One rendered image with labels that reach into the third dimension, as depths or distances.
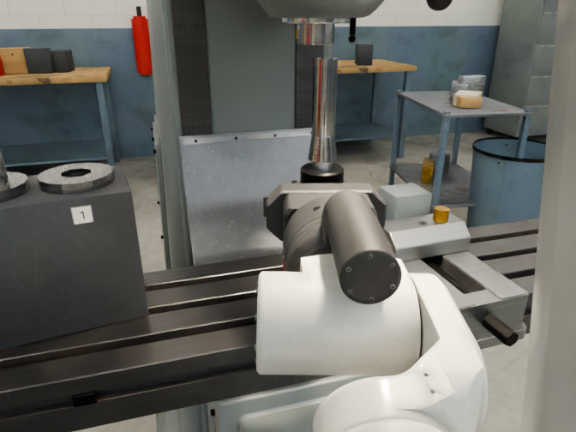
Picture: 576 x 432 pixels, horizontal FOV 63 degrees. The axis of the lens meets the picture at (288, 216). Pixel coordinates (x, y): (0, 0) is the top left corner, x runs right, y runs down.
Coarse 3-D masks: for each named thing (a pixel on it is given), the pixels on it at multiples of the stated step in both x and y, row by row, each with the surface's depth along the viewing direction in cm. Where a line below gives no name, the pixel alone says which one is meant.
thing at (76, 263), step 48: (0, 192) 53; (48, 192) 57; (96, 192) 57; (0, 240) 54; (48, 240) 56; (96, 240) 58; (0, 288) 55; (48, 288) 58; (96, 288) 60; (144, 288) 63; (0, 336) 58; (48, 336) 60
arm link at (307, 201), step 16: (272, 192) 48; (288, 192) 45; (304, 192) 46; (320, 192) 46; (336, 192) 46; (368, 192) 46; (272, 208) 46; (288, 208) 42; (304, 208) 39; (320, 208) 38; (384, 208) 46; (272, 224) 47; (288, 224) 40; (304, 224) 37; (384, 224) 47; (288, 240) 38
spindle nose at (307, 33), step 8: (304, 24) 56; (312, 24) 55; (320, 24) 55; (328, 24) 56; (304, 32) 56; (312, 32) 56; (320, 32) 56; (328, 32) 56; (304, 40) 57; (312, 40) 56; (320, 40) 56; (328, 40) 57
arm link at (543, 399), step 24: (552, 72) 5; (552, 96) 5; (552, 120) 5; (552, 144) 5; (552, 168) 5; (552, 192) 4; (552, 216) 4; (552, 240) 4; (552, 264) 4; (552, 288) 4; (552, 312) 4; (552, 336) 4; (528, 360) 5; (552, 360) 4; (528, 384) 5; (552, 384) 4; (528, 408) 5; (552, 408) 4
